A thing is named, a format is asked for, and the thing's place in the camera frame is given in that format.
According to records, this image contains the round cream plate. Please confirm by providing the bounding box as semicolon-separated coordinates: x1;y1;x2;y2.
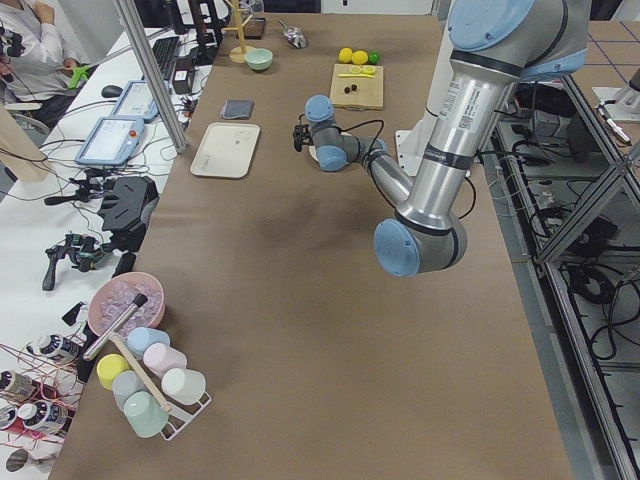
308;146;319;162

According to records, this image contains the blue cup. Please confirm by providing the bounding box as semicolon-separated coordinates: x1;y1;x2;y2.
126;327;171;359

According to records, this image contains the aluminium frame post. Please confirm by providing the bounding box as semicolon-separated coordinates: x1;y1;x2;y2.
113;0;187;154

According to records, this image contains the grey folded cloth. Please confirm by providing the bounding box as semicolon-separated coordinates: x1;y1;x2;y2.
220;99;254;120

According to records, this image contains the bottle rack with bottles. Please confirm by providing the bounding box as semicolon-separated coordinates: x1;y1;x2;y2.
1;344;82;446

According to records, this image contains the metal scoop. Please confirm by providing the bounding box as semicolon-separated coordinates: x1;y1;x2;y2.
279;19;308;49

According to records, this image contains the white cup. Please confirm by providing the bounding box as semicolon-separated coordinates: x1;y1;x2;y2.
161;368;206;405

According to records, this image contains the wooden mug tree stand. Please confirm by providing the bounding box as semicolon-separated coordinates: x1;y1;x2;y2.
222;0;254;64

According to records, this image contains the green lime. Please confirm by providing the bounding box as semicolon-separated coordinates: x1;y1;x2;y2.
368;51;380;65

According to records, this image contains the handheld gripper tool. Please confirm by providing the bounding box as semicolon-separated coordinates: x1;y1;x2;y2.
41;232;105;291

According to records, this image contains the pink bowl with ice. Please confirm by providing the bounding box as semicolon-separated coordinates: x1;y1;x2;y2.
88;272;165;337

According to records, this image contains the black computer mouse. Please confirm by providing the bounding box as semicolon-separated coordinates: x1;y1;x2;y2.
101;85;123;99

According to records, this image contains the yellow lemon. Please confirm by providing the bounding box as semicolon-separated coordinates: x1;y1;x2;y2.
351;50;369;65
338;47;353;63

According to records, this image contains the wooden cutting board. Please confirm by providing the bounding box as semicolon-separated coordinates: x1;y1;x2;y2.
329;64;384;110

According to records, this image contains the yellow cup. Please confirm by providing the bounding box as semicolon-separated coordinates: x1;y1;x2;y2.
96;353;131;391

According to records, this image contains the teach pendant near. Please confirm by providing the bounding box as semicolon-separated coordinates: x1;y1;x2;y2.
75;116;145;167

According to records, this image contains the cream rabbit tray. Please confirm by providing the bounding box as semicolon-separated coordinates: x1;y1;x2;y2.
190;122;260;179

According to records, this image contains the teach pendant far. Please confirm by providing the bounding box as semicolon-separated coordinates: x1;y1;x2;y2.
111;80;159;123

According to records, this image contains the mint cup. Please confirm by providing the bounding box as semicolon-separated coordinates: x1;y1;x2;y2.
123;391;169;438

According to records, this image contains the person in white shirt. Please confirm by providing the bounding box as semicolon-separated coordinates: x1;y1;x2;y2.
1;1;80;129

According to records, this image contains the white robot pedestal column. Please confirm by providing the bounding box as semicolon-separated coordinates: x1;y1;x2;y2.
396;21;453;176

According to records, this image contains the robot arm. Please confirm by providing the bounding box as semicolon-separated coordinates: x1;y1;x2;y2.
305;1;591;277

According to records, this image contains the white cup rack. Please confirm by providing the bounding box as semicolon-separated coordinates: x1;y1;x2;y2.
160;392;212;441

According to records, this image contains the mint green bowl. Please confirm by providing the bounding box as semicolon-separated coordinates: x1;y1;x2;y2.
245;48;274;72

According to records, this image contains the pink cup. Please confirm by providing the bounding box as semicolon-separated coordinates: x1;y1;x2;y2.
142;342;187;378

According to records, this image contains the black keyboard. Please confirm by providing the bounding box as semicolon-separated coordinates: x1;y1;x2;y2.
152;36;180;81

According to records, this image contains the teach pendant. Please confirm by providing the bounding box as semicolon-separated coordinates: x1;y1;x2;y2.
111;80;159;123
75;116;145;167

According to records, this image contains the black camera stand device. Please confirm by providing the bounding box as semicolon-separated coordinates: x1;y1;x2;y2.
98;176;159;252

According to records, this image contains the grey cup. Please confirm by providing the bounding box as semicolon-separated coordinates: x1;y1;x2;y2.
112;370;146;412

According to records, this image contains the metal muddler black tip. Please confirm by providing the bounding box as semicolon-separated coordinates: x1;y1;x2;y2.
82;293;148;362

